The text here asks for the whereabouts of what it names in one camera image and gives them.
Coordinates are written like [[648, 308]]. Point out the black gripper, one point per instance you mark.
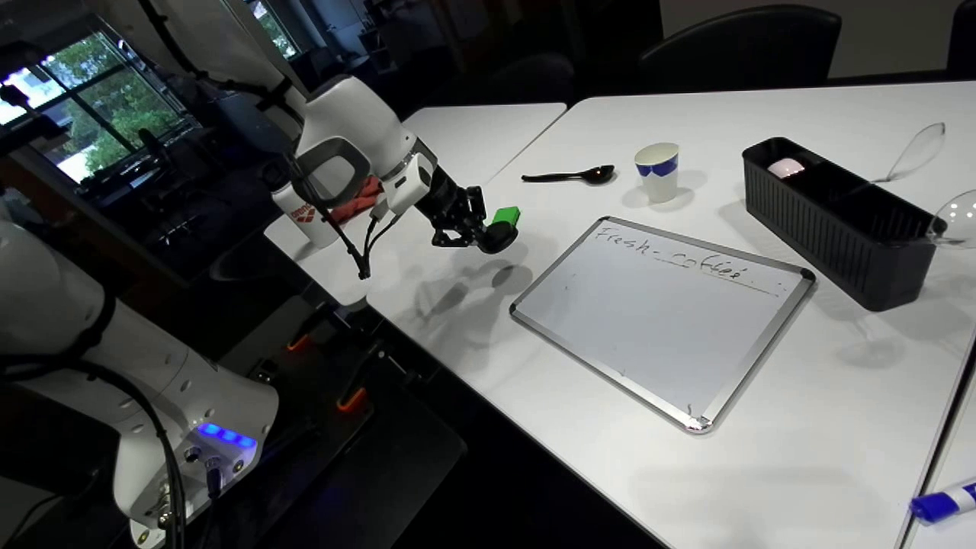
[[437, 199]]

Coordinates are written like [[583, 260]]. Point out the black round cup lid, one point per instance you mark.
[[499, 239]]

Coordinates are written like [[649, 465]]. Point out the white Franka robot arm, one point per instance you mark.
[[92, 337]]

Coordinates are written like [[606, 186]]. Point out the white paper cup blue band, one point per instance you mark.
[[656, 170]]

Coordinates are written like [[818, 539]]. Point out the green rectangular block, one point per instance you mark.
[[508, 215]]

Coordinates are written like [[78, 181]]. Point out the black plastic spoon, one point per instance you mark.
[[568, 174]]

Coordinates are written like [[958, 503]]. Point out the black office chair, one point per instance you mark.
[[742, 47], [527, 76]]

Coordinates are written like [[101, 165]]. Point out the orange black clamp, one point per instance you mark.
[[350, 399], [299, 344]]

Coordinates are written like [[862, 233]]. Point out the small metal-framed whiteboard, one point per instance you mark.
[[661, 315]]

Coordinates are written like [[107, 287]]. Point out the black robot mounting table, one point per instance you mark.
[[336, 436]]

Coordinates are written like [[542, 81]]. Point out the black rectangular bin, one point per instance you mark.
[[843, 229]]

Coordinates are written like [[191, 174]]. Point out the bright window screen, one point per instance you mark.
[[95, 103]]

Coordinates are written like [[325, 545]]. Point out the clear plastic spoon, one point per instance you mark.
[[912, 152]]

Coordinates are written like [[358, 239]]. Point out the blue whiteboard marker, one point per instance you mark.
[[945, 500]]

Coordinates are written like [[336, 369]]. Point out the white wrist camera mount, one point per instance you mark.
[[408, 184]]

